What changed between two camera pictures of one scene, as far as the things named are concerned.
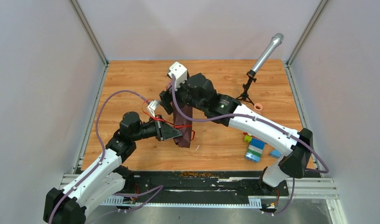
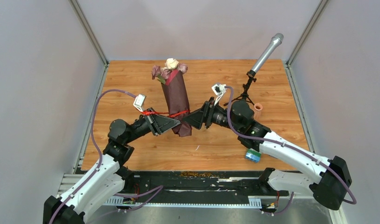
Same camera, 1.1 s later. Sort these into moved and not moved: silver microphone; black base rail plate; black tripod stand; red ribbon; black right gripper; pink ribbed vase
Moved: red ribbon; black right gripper
Not moved: black tripod stand; pink ribbed vase; silver microphone; black base rail plate
